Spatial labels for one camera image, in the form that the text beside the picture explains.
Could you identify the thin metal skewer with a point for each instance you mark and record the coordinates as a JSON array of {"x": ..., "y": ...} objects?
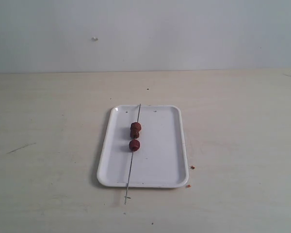
[{"x": 131, "y": 162}]

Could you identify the dark red ball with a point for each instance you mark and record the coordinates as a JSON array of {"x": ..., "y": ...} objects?
[
  {"x": 134, "y": 145},
  {"x": 136, "y": 126},
  {"x": 134, "y": 134}
]

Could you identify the dark red ball front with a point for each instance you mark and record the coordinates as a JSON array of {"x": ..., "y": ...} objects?
[{"x": 134, "y": 134}]

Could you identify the white rectangular plastic tray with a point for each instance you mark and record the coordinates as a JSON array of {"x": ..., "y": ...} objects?
[{"x": 161, "y": 160}]

